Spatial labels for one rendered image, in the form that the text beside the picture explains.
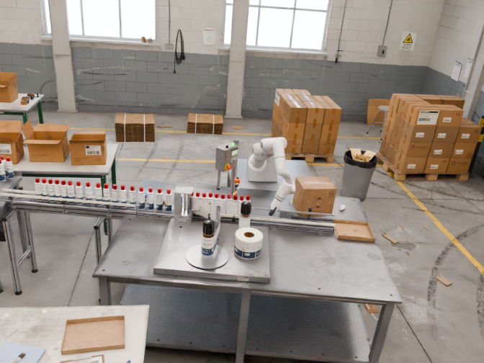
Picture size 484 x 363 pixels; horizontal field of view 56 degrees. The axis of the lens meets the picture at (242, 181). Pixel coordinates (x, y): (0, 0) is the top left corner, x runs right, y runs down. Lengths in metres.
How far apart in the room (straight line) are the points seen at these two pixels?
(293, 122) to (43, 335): 5.10
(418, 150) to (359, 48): 3.08
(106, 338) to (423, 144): 5.50
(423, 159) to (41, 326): 5.77
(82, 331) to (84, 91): 6.84
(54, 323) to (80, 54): 6.73
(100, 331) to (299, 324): 1.66
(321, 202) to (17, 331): 2.47
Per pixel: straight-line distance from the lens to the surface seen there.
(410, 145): 7.06
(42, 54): 9.29
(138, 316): 2.96
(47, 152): 5.08
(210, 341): 3.61
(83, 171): 4.84
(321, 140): 7.28
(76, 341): 2.86
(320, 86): 9.42
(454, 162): 7.57
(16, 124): 5.34
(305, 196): 3.90
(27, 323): 3.05
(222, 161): 3.58
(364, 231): 3.98
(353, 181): 6.16
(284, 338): 3.70
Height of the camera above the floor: 2.79
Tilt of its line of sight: 26 degrees down
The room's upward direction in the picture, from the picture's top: 5 degrees clockwise
